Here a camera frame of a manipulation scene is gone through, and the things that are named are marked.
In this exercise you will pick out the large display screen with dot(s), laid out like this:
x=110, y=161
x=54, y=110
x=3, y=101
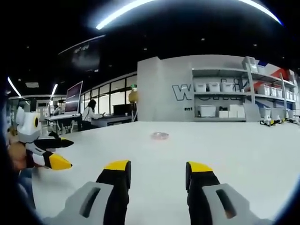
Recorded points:
x=73, y=98

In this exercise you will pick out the yellow-tipped gripper on table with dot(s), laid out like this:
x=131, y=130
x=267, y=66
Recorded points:
x=267, y=122

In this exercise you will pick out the grey office desk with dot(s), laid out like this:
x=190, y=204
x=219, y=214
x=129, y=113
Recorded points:
x=110, y=119

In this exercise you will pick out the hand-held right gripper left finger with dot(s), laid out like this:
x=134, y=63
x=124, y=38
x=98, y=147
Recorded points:
x=103, y=199

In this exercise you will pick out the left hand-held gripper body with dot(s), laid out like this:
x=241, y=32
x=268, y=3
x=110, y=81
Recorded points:
x=27, y=127

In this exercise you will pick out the person's left hand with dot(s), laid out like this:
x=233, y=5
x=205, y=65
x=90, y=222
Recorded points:
x=17, y=154

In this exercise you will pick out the white folding table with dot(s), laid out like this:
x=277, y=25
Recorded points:
x=62, y=118

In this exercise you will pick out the hanging ceiling screen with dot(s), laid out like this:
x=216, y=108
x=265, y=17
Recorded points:
x=85, y=55

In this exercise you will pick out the grey metal storage shelf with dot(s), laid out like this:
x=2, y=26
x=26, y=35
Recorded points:
x=274, y=93
x=220, y=93

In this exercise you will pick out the white cardboard box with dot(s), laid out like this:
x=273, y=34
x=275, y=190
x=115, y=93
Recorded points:
x=236, y=111

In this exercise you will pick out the white storage bin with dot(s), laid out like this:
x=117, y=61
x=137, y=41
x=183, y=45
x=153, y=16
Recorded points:
x=213, y=87
x=227, y=87
x=200, y=87
x=206, y=110

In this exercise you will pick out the small clear petri dish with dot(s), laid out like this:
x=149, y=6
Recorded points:
x=159, y=136

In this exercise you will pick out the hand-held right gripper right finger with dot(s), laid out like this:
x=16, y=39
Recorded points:
x=206, y=199

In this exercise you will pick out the long ceiling light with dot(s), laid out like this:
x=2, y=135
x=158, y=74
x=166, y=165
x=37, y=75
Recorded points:
x=168, y=10

